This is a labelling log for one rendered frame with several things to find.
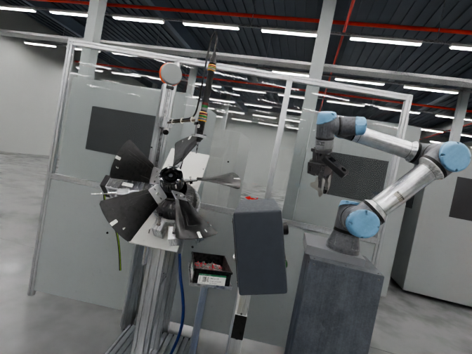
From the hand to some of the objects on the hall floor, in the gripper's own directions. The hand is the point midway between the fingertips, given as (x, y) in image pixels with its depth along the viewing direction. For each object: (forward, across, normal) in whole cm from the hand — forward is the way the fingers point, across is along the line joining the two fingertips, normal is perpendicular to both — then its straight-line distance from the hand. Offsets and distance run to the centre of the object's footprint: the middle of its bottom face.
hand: (324, 192), depth 130 cm
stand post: (+114, +75, -66) cm, 152 cm away
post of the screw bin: (+113, +71, -28) cm, 136 cm away
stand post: (+122, +58, -81) cm, 157 cm away
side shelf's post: (+129, +42, -92) cm, 164 cm away
